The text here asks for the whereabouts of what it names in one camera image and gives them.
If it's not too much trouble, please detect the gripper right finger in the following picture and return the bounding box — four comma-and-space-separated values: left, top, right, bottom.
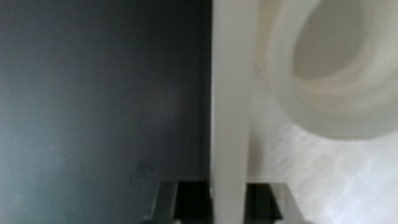
243, 183, 311, 224

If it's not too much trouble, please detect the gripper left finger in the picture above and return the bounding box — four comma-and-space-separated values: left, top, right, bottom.
140, 181, 213, 224

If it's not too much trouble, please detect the white square table top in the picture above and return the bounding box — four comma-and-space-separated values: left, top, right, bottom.
209, 0, 398, 224

